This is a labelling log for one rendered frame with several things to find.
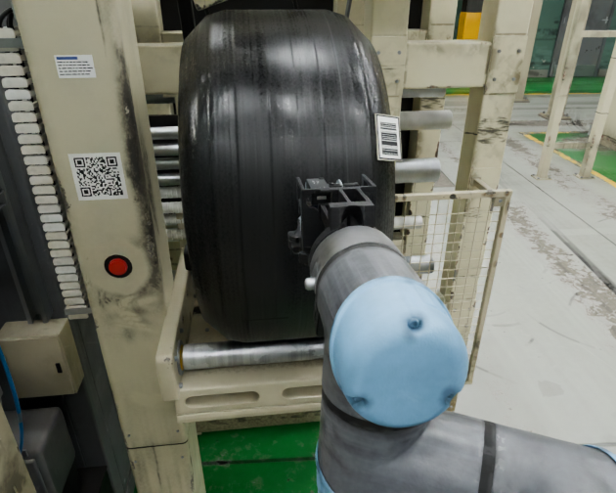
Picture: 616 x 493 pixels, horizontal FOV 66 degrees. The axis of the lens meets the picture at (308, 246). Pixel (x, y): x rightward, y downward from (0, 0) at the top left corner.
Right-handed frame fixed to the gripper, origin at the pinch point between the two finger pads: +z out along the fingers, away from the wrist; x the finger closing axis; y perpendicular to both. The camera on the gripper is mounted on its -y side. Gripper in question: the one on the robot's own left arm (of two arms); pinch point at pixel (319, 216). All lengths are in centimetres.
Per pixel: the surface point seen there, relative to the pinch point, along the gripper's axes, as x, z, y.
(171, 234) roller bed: 30, 62, -23
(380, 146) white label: -8.5, 3.9, 7.7
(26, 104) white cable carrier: 39.5, 19.6, 13.0
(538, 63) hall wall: -573, 913, 0
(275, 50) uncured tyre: 4.0, 11.3, 19.3
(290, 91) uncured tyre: 2.5, 6.6, 14.5
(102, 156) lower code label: 30.4, 19.3, 5.1
